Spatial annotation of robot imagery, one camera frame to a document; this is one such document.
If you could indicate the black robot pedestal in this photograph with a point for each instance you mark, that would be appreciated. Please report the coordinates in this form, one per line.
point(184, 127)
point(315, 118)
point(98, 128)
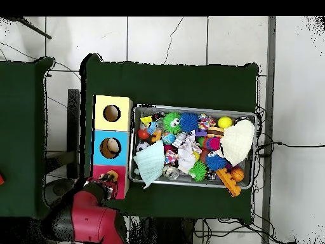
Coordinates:
point(165, 232)

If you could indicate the yellow ball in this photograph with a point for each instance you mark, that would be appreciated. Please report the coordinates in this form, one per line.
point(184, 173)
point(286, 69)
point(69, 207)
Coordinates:
point(224, 122)

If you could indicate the orange brown plush toy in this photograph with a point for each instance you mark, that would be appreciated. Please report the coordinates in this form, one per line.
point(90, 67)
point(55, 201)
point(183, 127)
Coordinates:
point(111, 175)

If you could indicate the dark thin rod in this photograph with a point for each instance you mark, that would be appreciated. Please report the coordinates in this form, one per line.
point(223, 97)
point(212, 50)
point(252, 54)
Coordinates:
point(35, 30)

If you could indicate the pink blue fuzzy caterpillar toy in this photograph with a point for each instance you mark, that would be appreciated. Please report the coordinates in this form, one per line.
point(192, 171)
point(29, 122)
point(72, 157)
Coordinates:
point(214, 144)

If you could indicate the blue spiky ball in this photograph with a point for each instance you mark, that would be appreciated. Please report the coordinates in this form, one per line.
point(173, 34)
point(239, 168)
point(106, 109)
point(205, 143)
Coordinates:
point(215, 162)
point(189, 122)

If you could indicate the cream muslin cloth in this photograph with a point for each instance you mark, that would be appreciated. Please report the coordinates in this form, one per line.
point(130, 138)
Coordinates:
point(237, 142)

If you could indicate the small red object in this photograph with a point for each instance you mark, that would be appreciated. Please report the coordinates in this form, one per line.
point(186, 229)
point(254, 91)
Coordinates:
point(1, 180)

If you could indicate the black white soccer ball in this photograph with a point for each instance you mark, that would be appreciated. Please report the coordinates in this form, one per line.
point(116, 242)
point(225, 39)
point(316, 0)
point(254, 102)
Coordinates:
point(142, 146)

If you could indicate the orange plastic toy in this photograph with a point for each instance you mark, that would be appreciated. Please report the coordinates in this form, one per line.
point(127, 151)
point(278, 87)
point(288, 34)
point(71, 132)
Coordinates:
point(228, 181)

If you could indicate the grey plastic base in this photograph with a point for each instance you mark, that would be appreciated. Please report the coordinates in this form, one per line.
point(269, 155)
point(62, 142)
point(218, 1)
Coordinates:
point(58, 188)

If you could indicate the tan brown toy hamburger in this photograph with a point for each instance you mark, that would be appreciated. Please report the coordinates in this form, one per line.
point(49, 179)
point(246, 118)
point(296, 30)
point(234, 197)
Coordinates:
point(215, 132)

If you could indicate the black stand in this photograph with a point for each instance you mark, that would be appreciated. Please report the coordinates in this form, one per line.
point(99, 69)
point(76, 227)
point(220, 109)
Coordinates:
point(73, 122)

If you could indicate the wooden box with three holes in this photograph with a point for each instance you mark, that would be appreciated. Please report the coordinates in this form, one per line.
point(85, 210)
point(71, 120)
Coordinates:
point(122, 122)

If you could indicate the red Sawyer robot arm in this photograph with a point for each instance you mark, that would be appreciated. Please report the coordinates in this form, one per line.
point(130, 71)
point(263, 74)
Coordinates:
point(94, 221)

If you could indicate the green spiky toy with eyes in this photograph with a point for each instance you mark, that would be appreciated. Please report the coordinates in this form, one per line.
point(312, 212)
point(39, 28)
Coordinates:
point(169, 121)

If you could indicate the light blue muslin cloth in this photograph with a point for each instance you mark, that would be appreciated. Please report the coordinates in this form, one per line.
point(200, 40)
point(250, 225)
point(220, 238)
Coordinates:
point(151, 162)

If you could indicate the dark green side tablecloth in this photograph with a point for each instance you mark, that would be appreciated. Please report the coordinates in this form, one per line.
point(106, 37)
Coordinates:
point(17, 139)

